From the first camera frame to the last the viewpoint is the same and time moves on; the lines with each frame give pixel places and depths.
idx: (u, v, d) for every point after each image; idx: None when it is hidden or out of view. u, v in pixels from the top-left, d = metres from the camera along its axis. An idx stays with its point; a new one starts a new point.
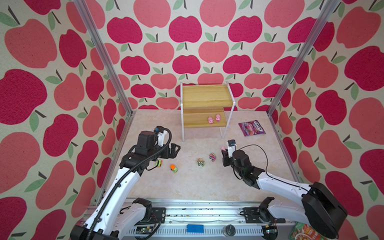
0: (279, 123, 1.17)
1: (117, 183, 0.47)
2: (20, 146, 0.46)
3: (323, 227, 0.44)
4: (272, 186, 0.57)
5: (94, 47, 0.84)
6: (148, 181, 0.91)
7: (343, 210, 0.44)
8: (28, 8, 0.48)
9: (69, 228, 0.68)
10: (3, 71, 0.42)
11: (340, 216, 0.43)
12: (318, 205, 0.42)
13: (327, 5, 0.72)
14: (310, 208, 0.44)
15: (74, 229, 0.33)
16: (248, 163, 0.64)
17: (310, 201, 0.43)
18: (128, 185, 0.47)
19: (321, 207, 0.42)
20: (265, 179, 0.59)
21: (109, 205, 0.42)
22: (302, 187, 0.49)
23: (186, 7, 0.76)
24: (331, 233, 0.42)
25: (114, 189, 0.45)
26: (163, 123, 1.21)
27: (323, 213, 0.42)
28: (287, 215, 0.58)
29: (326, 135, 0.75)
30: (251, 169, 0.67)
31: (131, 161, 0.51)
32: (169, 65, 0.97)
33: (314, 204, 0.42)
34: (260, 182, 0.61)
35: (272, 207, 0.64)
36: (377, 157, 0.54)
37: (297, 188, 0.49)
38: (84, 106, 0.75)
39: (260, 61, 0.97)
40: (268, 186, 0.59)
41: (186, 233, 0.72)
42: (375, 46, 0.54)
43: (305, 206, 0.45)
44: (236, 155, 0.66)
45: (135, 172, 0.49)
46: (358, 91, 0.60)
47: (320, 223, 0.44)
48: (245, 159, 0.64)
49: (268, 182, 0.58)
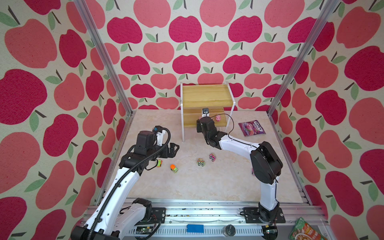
0: (279, 123, 1.17)
1: (117, 183, 0.47)
2: (20, 146, 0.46)
3: (262, 176, 0.55)
4: (230, 146, 0.66)
5: (94, 47, 0.84)
6: (148, 181, 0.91)
7: (280, 164, 0.54)
8: (28, 7, 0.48)
9: (69, 228, 0.68)
10: (3, 71, 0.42)
11: (276, 168, 0.53)
12: (262, 158, 0.51)
13: (327, 5, 0.72)
14: (255, 161, 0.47)
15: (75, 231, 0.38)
16: (214, 127, 0.72)
17: (256, 154, 0.52)
18: (129, 185, 0.47)
19: (264, 160, 0.51)
20: (226, 140, 0.67)
21: (110, 204, 0.42)
22: (253, 144, 0.58)
23: (186, 7, 0.76)
24: (267, 181, 0.54)
25: (114, 189, 0.45)
26: (164, 123, 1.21)
27: (264, 166, 0.51)
28: (264, 193, 0.63)
29: (326, 135, 0.75)
30: (216, 132, 0.74)
31: (131, 161, 0.51)
32: (169, 65, 0.97)
33: (259, 157, 0.51)
34: (221, 143, 0.69)
35: (262, 201, 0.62)
36: (377, 157, 0.54)
37: (249, 146, 0.58)
38: (84, 106, 0.75)
39: (260, 61, 0.96)
40: (227, 147, 0.67)
41: (186, 233, 0.72)
42: (375, 47, 0.54)
43: (251, 159, 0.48)
44: (203, 120, 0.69)
45: (135, 172, 0.49)
46: (358, 91, 0.60)
47: (262, 173, 0.54)
48: (210, 122, 0.70)
49: (228, 142, 0.66)
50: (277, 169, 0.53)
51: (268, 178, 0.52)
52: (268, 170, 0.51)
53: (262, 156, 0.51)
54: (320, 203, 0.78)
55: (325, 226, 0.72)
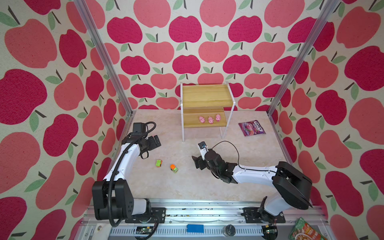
0: (279, 123, 1.17)
1: (125, 150, 0.56)
2: (20, 146, 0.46)
3: (294, 202, 0.47)
4: (246, 177, 0.59)
5: (94, 47, 0.84)
6: (148, 181, 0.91)
7: (308, 181, 0.47)
8: (28, 7, 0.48)
9: (69, 228, 0.68)
10: (3, 71, 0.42)
11: (307, 190, 0.46)
12: (286, 183, 0.45)
13: (327, 5, 0.72)
14: (280, 187, 0.46)
15: (95, 187, 0.42)
16: (221, 162, 0.63)
17: (280, 181, 0.46)
18: (134, 153, 0.55)
19: (290, 184, 0.45)
20: (240, 172, 0.61)
21: (123, 163, 0.50)
22: (271, 170, 0.52)
23: (186, 7, 0.76)
24: (304, 206, 0.45)
25: (124, 154, 0.53)
26: (163, 123, 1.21)
27: (293, 190, 0.44)
28: (280, 206, 0.57)
29: (326, 135, 0.75)
30: (225, 166, 0.67)
31: (130, 139, 0.61)
32: (169, 65, 0.97)
33: (283, 183, 0.45)
34: (236, 177, 0.61)
35: (267, 207, 0.65)
36: (377, 157, 0.55)
37: (267, 173, 0.52)
38: (84, 106, 0.75)
39: (260, 61, 0.97)
40: (244, 178, 0.60)
41: (186, 233, 0.72)
42: (375, 46, 0.54)
43: (276, 187, 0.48)
44: (209, 157, 0.66)
45: (136, 144, 0.58)
46: (358, 91, 0.60)
47: (293, 199, 0.46)
48: (217, 158, 0.64)
49: (243, 174, 0.59)
50: (308, 190, 0.46)
51: (303, 203, 0.45)
52: (299, 193, 0.44)
53: (286, 181, 0.45)
54: (320, 203, 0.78)
55: (324, 226, 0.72)
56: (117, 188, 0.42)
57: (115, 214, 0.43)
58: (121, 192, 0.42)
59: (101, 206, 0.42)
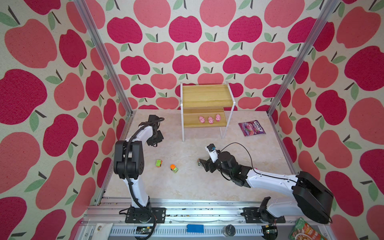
0: (279, 123, 1.17)
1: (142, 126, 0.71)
2: (20, 146, 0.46)
3: (314, 215, 0.45)
4: (262, 183, 0.57)
5: (94, 47, 0.84)
6: (148, 180, 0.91)
7: (328, 197, 0.45)
8: (28, 7, 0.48)
9: (69, 228, 0.68)
10: (3, 71, 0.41)
11: (327, 203, 0.44)
12: (307, 194, 0.43)
13: (327, 5, 0.72)
14: (301, 199, 0.45)
15: (117, 143, 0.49)
16: (236, 164, 0.62)
17: (300, 192, 0.44)
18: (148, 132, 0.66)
19: (310, 196, 0.43)
20: (255, 177, 0.59)
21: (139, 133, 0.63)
22: (291, 179, 0.50)
23: (186, 7, 0.76)
24: (323, 219, 0.43)
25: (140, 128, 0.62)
26: (163, 123, 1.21)
27: (314, 203, 0.42)
28: (285, 211, 0.58)
29: (326, 135, 0.75)
30: (239, 169, 0.66)
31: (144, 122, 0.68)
32: (169, 65, 0.97)
33: (304, 195, 0.43)
34: (250, 181, 0.60)
35: (270, 207, 0.65)
36: (377, 156, 0.55)
37: (286, 181, 0.50)
38: (84, 106, 0.75)
39: (260, 61, 0.97)
40: (258, 184, 0.58)
41: (187, 233, 0.72)
42: (375, 47, 0.54)
43: (296, 198, 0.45)
44: (223, 158, 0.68)
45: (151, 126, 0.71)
46: (358, 91, 0.60)
47: (312, 211, 0.45)
48: (231, 160, 0.62)
49: (258, 179, 0.57)
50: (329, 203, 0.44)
51: (321, 216, 0.43)
52: (320, 207, 0.42)
53: (308, 193, 0.43)
54: None
55: (325, 226, 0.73)
56: (135, 147, 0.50)
57: (129, 171, 0.53)
58: (137, 149, 0.53)
59: (119, 161, 0.53)
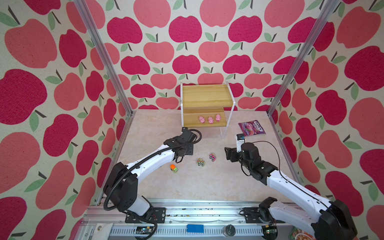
0: (279, 123, 1.17)
1: (159, 151, 0.56)
2: (20, 146, 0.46)
3: None
4: (283, 189, 0.54)
5: (94, 47, 0.84)
6: (148, 181, 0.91)
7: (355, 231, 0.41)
8: (28, 7, 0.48)
9: (69, 228, 0.68)
10: (3, 71, 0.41)
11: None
12: (335, 224, 0.39)
13: (327, 5, 0.72)
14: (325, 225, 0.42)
15: (117, 165, 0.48)
16: (257, 157, 0.61)
17: (328, 219, 0.40)
18: (164, 158, 0.54)
19: (337, 227, 0.39)
20: (278, 179, 0.55)
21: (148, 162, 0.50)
22: (322, 201, 0.45)
23: (186, 7, 0.76)
24: None
25: (155, 154, 0.54)
26: (163, 123, 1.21)
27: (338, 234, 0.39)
28: (290, 220, 0.57)
29: (326, 135, 0.75)
30: (261, 164, 0.63)
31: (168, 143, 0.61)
32: (169, 65, 0.97)
33: (331, 223, 0.39)
34: (271, 180, 0.57)
35: (273, 209, 0.64)
36: (377, 156, 0.54)
37: (316, 201, 0.45)
38: (84, 106, 0.75)
39: (260, 61, 0.97)
40: (278, 187, 0.56)
41: (187, 233, 0.72)
42: (375, 46, 0.54)
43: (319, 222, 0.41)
44: (245, 146, 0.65)
45: (173, 151, 0.57)
46: (358, 91, 0.60)
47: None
48: (253, 150, 0.61)
49: (280, 183, 0.54)
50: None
51: None
52: None
53: (336, 222, 0.39)
54: None
55: None
56: (128, 181, 0.43)
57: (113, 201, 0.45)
58: (129, 185, 0.43)
59: (109, 185, 0.47)
